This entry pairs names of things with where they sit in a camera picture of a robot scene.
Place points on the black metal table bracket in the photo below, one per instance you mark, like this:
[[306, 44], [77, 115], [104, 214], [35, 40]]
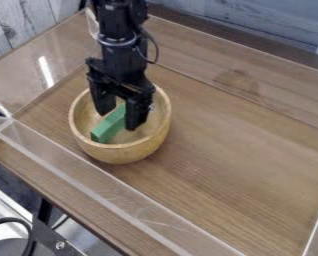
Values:
[[47, 237]]

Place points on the clear acrylic tray wall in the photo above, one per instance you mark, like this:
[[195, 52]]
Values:
[[155, 207]]

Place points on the brown wooden bowl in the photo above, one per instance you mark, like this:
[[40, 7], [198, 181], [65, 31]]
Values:
[[128, 146]]

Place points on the clear acrylic corner bracket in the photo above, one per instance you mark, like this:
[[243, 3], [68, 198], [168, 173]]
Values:
[[92, 23]]

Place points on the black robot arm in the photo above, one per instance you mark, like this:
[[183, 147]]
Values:
[[120, 18]]

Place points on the green rectangular block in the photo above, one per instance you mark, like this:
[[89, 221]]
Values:
[[107, 128]]

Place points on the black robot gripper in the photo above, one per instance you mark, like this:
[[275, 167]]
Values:
[[116, 75]]

